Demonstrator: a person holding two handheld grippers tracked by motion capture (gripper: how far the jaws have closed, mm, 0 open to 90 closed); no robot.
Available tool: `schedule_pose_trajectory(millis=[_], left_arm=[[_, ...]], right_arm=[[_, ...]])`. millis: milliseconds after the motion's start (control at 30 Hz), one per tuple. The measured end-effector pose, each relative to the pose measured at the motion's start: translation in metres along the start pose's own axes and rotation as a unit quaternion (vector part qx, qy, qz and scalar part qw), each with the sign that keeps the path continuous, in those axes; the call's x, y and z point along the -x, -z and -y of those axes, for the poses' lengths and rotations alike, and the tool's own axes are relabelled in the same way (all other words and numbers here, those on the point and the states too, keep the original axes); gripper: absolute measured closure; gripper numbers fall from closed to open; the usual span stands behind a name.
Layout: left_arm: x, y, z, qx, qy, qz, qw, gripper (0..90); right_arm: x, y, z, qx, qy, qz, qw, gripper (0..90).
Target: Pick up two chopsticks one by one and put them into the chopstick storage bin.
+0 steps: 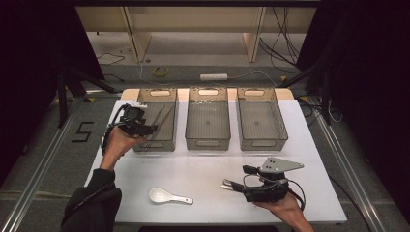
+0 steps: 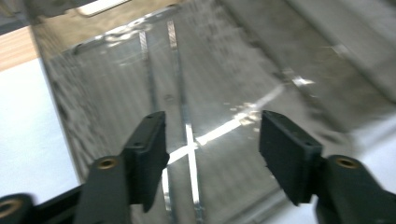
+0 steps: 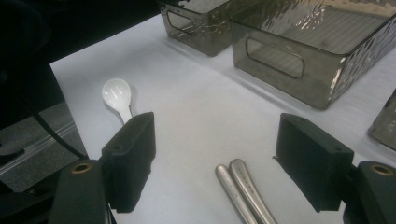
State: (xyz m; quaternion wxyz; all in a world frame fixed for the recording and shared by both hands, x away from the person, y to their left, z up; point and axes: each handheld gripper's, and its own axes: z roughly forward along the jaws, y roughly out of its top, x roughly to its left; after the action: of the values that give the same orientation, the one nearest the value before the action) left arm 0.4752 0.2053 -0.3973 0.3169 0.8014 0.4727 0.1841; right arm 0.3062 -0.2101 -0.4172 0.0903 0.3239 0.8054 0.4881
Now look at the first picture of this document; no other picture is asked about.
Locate metal chopstick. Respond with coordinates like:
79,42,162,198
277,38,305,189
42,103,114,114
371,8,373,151
141,103,166,152
146,104,176,144

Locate person's right hand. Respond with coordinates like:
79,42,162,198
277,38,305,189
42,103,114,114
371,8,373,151
252,192,307,224

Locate white power strip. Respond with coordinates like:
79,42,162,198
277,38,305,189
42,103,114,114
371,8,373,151
199,72,229,82

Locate white ceramic spoon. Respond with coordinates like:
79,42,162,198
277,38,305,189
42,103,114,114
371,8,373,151
148,187,194,206

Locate dark curtain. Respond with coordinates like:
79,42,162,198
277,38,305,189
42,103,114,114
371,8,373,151
0,0,104,188
296,0,410,223

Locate black metal stand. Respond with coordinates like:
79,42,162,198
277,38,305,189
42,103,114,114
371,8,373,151
56,64,122,129
277,59,334,126

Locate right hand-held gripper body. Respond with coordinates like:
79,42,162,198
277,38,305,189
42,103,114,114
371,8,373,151
241,157,305,203

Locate bundle of black cables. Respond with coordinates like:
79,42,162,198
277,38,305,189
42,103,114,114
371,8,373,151
258,7,303,73

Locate thin black cable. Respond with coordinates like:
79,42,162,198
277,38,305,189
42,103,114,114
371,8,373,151
95,51,127,67
102,73,126,84

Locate grey transparent plastic bin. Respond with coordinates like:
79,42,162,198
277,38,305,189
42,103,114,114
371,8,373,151
185,87,232,152
132,88,179,153
236,87,289,152

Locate person's left hand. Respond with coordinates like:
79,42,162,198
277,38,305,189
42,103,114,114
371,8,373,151
100,125,147,170

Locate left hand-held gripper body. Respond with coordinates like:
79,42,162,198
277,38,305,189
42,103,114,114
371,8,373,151
118,101,153,137

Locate beige wooden shelf unit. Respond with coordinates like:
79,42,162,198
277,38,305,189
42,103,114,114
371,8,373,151
74,6,317,64

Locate black floor cable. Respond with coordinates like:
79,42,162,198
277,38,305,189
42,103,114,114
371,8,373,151
328,175,372,232

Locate left hand-held gripper black cable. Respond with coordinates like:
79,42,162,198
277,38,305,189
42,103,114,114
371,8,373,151
102,105,130,157

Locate yellow tape roll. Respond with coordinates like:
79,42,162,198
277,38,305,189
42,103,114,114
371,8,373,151
153,66,169,78

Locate aluminium floor rail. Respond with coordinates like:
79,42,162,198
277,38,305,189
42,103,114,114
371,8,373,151
308,96,388,232
0,96,83,232

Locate right hand-held gripper black cable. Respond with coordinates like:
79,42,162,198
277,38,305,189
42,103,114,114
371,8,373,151
287,179,308,213

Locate hand-held gripper black cable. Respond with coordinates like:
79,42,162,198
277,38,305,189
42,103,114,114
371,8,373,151
102,105,130,157
287,179,308,213

